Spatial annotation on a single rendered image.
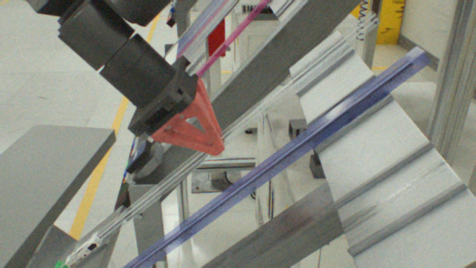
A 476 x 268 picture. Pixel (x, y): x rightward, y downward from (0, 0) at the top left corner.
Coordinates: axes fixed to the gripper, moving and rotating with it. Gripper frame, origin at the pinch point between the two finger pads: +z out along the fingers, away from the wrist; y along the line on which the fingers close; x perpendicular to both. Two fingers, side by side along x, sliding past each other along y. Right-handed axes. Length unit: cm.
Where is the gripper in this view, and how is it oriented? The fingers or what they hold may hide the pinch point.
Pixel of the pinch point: (216, 144)
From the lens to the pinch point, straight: 47.9
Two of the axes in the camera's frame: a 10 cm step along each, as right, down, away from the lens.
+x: -7.5, 5.8, 3.3
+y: 0.0, -5.0, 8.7
